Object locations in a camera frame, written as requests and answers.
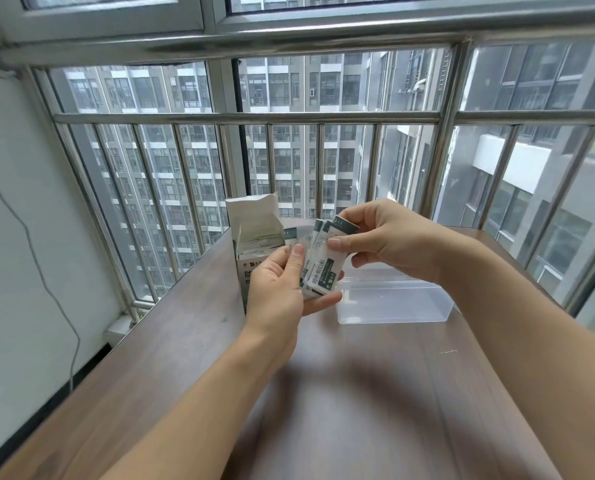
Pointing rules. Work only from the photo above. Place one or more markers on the grey apartment buildings outside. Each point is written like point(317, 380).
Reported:
point(287, 159)

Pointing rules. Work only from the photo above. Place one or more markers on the person's right thumb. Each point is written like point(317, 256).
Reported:
point(340, 244)

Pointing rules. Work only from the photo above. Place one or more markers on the person's right hand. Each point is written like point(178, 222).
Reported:
point(397, 239)

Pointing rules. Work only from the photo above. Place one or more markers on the open white carton box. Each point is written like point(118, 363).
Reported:
point(252, 214)

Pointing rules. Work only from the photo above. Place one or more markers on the grey aluminium window frame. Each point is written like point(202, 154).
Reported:
point(127, 14)

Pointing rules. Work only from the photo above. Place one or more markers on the white teal bandage packet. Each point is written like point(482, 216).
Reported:
point(322, 267)
point(319, 232)
point(346, 227)

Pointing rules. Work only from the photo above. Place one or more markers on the person's right forearm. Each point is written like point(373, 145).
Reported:
point(532, 344)

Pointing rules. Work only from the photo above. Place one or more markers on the person's left thumb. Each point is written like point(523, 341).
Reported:
point(294, 264)

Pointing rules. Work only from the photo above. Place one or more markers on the person's left hand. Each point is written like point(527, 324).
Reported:
point(272, 299)

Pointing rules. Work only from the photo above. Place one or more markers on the stainless steel guard railing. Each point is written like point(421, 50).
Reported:
point(297, 118)

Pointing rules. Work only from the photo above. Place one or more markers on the clear plastic container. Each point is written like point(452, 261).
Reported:
point(392, 299)

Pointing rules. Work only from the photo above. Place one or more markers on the person's left forearm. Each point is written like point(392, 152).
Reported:
point(202, 409)

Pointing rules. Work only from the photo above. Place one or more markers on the bunch of packets in carton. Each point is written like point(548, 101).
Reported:
point(267, 242)

